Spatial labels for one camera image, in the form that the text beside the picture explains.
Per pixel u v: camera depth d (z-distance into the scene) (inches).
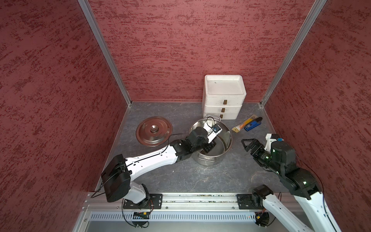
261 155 22.4
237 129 40.7
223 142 37.6
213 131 24.6
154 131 39.5
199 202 29.7
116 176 15.9
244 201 28.9
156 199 29.3
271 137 24.0
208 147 25.9
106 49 34.4
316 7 28.0
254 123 40.9
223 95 36.3
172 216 30.5
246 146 23.3
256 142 23.1
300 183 16.6
